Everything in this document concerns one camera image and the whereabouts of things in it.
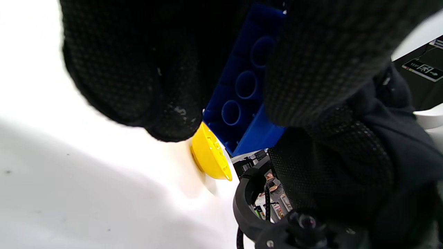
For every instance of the person's right hand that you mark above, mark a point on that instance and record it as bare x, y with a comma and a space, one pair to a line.
346, 166

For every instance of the blue long toy brick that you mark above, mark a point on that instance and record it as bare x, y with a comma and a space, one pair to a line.
258, 136

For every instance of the yellow plastic bowl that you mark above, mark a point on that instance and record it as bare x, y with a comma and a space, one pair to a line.
207, 155

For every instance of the black hanging sign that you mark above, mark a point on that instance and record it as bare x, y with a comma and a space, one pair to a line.
422, 69

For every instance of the person's left hand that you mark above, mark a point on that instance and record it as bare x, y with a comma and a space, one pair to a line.
138, 69

